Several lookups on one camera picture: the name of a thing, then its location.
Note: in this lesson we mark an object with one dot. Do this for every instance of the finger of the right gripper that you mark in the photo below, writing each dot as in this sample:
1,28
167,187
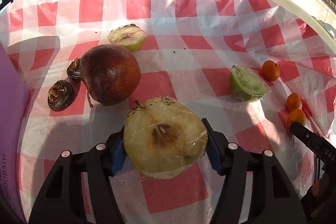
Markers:
317,144

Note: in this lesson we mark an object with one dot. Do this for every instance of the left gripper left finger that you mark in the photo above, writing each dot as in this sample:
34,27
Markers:
78,189

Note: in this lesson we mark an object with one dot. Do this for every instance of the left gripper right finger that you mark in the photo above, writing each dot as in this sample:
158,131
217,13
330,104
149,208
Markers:
256,188

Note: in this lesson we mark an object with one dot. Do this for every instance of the small orange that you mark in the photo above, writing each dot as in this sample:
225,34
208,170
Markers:
270,70

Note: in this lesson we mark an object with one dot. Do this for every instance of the green fruit half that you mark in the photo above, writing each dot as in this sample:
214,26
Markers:
246,85

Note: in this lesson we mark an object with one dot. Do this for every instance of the dark water chestnut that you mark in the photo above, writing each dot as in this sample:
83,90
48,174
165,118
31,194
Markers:
60,95
73,70

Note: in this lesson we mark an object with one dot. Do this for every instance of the cut pear half with seeds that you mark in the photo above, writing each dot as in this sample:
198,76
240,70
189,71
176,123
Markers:
162,137

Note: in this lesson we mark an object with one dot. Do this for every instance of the purple storage box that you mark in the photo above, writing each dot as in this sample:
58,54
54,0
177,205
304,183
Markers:
14,98

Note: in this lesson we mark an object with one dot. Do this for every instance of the dark red whole apple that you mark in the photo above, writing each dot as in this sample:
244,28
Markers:
110,73

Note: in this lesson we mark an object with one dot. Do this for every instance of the red white checkered tablecloth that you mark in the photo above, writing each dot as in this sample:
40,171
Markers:
188,55

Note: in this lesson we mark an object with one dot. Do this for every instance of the cut apple half small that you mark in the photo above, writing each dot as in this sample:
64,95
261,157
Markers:
130,37

